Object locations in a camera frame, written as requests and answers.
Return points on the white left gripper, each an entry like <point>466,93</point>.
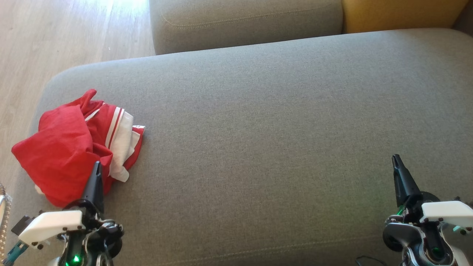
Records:
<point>51,225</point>

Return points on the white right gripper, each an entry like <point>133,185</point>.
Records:
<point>447,212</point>

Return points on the red shorts white stripe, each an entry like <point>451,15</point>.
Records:
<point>59,155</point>

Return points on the white woven laundry basket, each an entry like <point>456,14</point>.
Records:
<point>3,221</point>

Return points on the grey fabric sofa seat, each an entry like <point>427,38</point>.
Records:
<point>258,129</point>

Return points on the yellow cushion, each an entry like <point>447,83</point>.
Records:
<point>399,14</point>

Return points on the grey-brown sofa cushion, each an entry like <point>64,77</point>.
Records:
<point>465,22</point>

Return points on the grey sofa back cushion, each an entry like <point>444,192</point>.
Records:
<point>244,26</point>

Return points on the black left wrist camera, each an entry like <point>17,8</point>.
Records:
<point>21,225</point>

